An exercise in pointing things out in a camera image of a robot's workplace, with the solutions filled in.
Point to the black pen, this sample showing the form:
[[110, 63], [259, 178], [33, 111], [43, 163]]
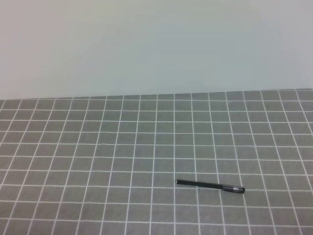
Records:
[[199, 184]]

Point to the grey checked tablecloth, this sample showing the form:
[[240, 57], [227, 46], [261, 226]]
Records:
[[108, 165]]

